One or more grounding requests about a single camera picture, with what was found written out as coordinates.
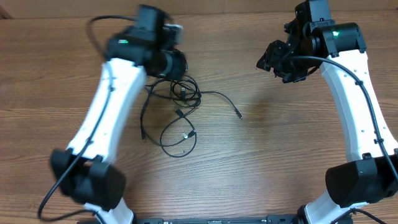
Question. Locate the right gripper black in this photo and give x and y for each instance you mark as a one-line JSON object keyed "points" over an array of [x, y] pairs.
{"points": [[273, 63]]}

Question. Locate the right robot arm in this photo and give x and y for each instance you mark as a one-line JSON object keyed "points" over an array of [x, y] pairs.
{"points": [[317, 43]]}

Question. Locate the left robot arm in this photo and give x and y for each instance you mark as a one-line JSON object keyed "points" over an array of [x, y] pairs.
{"points": [[85, 170]]}

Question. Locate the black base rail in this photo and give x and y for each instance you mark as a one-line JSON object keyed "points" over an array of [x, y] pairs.
{"points": [[214, 221]]}

